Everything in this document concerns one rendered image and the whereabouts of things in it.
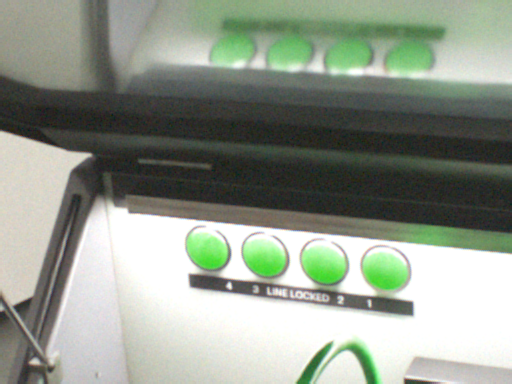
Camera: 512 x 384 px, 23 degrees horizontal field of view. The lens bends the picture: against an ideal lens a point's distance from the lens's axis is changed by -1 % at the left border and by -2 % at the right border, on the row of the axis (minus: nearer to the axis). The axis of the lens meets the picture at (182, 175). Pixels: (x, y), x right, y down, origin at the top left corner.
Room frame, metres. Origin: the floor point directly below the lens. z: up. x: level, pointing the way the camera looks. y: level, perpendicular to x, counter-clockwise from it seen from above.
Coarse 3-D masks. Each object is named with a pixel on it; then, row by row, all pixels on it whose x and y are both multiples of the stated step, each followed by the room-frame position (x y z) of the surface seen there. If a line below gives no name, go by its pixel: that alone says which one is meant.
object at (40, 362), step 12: (0, 300) 0.99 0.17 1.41; (12, 312) 0.99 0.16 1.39; (24, 324) 1.01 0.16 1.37; (24, 336) 1.01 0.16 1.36; (36, 348) 1.01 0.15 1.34; (36, 360) 1.03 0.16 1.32; (48, 360) 1.02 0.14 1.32; (60, 360) 1.04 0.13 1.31; (36, 372) 1.02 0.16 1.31; (48, 372) 1.02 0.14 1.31; (60, 372) 1.04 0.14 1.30
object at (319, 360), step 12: (336, 336) 0.84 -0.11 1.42; (348, 336) 0.85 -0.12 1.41; (324, 348) 0.81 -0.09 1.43; (336, 348) 0.82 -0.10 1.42; (348, 348) 0.85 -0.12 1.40; (360, 348) 0.87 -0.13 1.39; (312, 360) 0.79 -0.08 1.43; (324, 360) 0.80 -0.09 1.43; (360, 360) 0.89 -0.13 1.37; (372, 360) 0.89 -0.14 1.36; (300, 372) 0.78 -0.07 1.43; (312, 372) 0.78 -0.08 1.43; (372, 372) 0.90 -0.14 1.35
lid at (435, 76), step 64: (0, 0) 0.63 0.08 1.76; (64, 0) 0.61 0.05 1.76; (128, 0) 0.59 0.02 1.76; (192, 0) 0.57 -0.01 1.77; (256, 0) 0.55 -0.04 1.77; (320, 0) 0.54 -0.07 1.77; (384, 0) 0.52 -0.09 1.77; (448, 0) 0.50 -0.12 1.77; (0, 64) 0.83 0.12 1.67; (64, 64) 0.79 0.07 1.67; (128, 64) 0.76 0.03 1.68; (192, 64) 0.73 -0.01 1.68; (256, 64) 0.70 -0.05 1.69; (320, 64) 0.67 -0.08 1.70; (384, 64) 0.65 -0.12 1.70; (448, 64) 0.62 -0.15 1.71; (0, 128) 1.11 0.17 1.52; (64, 128) 1.01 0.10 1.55; (128, 128) 0.98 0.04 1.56; (192, 128) 0.95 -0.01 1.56; (256, 128) 0.93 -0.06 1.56; (320, 128) 0.91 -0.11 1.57; (384, 128) 0.87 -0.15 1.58; (448, 128) 0.82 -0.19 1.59
